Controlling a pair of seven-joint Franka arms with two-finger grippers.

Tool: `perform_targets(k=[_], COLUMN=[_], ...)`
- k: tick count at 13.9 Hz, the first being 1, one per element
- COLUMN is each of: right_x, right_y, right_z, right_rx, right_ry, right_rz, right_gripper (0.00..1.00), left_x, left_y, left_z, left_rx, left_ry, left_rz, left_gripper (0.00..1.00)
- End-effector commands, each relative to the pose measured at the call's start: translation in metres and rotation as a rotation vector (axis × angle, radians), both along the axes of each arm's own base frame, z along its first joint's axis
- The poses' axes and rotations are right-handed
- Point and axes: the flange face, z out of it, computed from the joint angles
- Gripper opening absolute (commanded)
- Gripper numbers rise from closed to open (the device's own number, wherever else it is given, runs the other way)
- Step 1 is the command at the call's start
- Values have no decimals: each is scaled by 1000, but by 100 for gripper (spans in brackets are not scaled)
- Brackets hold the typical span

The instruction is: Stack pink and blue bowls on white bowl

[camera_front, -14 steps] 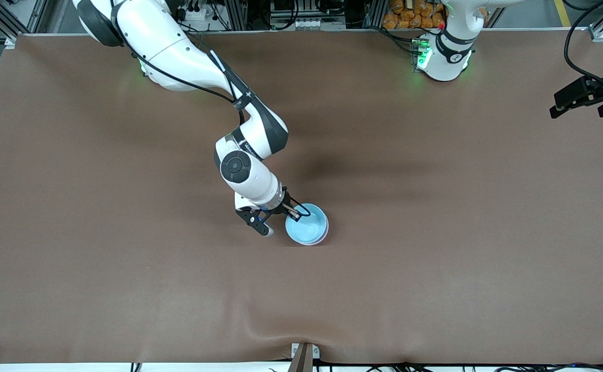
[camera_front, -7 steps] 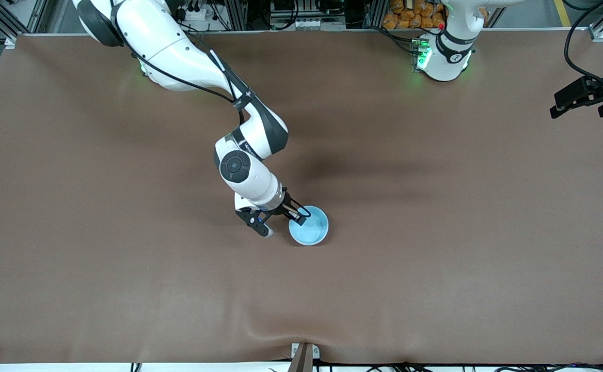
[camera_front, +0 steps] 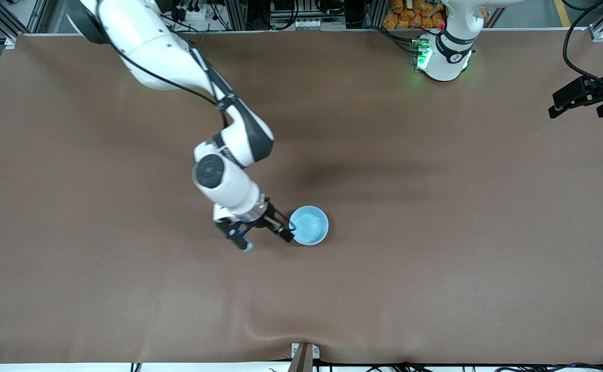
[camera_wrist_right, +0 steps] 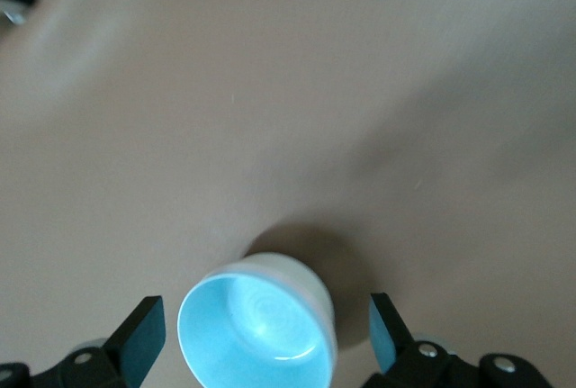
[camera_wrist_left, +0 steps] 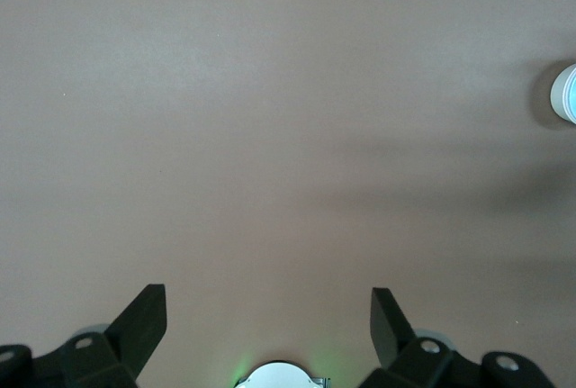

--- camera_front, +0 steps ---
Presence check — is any right gripper black camera mount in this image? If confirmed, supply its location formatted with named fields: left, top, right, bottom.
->
left=215, top=219, right=255, bottom=253

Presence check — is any blue bowl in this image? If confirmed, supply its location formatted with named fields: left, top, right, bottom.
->
left=289, top=206, right=329, bottom=246

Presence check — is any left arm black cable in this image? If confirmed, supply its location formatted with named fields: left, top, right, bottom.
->
left=562, top=0, right=603, bottom=96

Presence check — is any aluminium frame post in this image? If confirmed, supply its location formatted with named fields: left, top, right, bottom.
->
left=224, top=0, right=248, bottom=30
left=363, top=0, right=388, bottom=29

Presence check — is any metal camera bracket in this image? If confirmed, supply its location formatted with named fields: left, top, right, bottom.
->
left=290, top=342, right=321, bottom=372

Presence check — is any brown table mat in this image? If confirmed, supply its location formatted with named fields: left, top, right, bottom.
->
left=0, top=28, right=603, bottom=365

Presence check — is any pile of orange objects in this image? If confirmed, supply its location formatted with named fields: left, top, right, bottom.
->
left=383, top=0, right=488, bottom=29

